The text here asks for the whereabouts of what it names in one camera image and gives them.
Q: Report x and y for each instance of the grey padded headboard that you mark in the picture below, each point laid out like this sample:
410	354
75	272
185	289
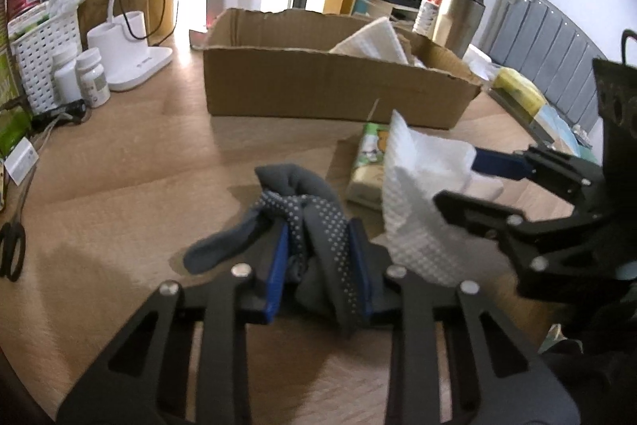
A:
542	46

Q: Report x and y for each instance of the white pill bottle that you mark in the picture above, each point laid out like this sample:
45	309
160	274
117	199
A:
67	74
93	79

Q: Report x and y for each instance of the white desk lamp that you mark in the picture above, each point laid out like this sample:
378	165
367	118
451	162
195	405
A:
139	66

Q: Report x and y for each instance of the steel travel tumbler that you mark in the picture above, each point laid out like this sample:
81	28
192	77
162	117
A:
455	21

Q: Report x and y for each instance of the grey dotted sock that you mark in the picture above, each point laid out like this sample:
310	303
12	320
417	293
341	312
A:
318	216

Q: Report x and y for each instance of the yellow tissue packet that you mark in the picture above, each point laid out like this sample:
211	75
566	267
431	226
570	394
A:
517	91

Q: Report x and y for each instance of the white plastic basket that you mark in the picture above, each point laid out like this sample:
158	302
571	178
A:
40	51

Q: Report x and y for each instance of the black smartphone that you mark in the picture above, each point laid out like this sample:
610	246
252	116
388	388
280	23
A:
528	126

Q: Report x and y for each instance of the white power strip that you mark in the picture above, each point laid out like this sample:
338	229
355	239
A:
198	37

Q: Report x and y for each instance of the green pocket tissue pack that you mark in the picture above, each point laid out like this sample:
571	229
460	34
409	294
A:
366	166

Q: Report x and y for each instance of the small white box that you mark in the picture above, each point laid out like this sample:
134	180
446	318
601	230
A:
20	161

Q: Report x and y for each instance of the light blue blanket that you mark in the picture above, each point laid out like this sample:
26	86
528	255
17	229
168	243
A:
567	131

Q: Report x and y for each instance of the white paper towel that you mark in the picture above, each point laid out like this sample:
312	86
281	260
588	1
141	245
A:
373	39
413	206

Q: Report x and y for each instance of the white plastic container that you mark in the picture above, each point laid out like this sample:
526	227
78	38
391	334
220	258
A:
480	59

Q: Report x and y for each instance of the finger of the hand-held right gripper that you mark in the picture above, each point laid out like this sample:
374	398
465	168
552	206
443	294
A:
477	216
497	163

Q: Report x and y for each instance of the green pack of paper cups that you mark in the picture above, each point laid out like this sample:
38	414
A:
12	126

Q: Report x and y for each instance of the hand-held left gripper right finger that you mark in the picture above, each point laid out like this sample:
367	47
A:
359	275

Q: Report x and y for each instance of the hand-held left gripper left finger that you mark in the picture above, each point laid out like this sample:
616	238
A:
276	285

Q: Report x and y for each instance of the black scissors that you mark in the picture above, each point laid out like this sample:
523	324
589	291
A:
12	241

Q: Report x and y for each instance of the brown cardboard box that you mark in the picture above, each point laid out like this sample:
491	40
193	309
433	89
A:
308	81

